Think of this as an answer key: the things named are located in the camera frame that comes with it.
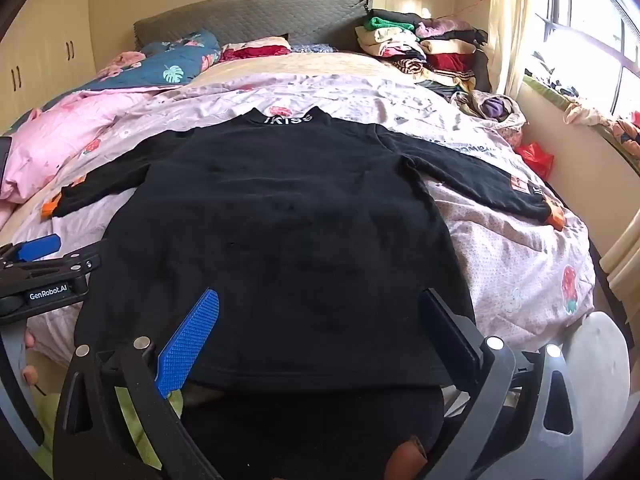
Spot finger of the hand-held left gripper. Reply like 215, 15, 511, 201
0, 239, 109, 291
0, 233, 62, 264

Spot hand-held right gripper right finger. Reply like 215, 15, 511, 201
419, 287, 586, 480

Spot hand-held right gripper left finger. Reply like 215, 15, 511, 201
52, 287, 223, 480

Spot black sweater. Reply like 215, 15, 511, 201
41, 106, 566, 393

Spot heap of loose clothes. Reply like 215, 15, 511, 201
522, 52, 640, 161

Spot pile of folded clothes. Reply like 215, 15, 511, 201
355, 9, 493, 96

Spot person's left hand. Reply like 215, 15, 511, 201
21, 331, 42, 387

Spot person's right hand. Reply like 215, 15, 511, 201
387, 435, 429, 477

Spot lilac strawberry print quilt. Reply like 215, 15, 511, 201
0, 72, 596, 356

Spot green cloth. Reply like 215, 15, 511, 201
22, 385, 182, 471

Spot pink quilt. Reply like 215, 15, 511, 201
0, 87, 166, 206

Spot person's black trousers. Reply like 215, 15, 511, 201
180, 382, 446, 480

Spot white round stool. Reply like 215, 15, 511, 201
562, 310, 632, 480

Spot red plastic bag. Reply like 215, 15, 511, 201
515, 142, 555, 181

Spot cream wardrobe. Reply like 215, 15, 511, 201
0, 0, 97, 133

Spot blue floral quilt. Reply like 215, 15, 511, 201
45, 30, 221, 106

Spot floral laundry basket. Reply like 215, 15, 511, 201
450, 89, 528, 137

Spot green window seat mat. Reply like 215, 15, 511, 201
522, 75, 640, 176

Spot red patterned cloth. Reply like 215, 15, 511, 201
220, 35, 293, 61

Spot beige blanket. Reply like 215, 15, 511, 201
190, 51, 416, 92

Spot grey quilted headboard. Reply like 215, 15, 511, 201
134, 0, 375, 53

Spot window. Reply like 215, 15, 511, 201
535, 0, 640, 116

